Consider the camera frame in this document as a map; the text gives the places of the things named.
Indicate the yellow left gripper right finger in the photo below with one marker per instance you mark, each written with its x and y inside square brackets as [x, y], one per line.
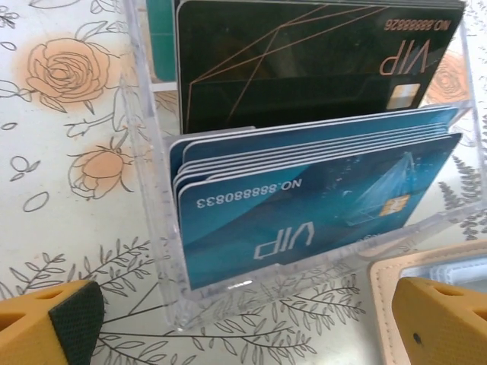
[445, 334]

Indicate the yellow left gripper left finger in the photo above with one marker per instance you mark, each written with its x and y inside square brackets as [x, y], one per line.
[30, 334]

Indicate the beige leather card holder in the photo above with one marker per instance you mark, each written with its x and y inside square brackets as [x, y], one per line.
[382, 311]

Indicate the clear acrylic card box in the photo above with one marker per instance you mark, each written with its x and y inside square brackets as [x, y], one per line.
[156, 213]

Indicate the black VIP card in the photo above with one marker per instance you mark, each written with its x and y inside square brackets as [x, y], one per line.
[285, 57]

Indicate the teal plastic card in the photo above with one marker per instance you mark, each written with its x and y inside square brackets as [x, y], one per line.
[163, 38]

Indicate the floral patterned tablecloth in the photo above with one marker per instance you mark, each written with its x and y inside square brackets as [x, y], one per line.
[57, 152]

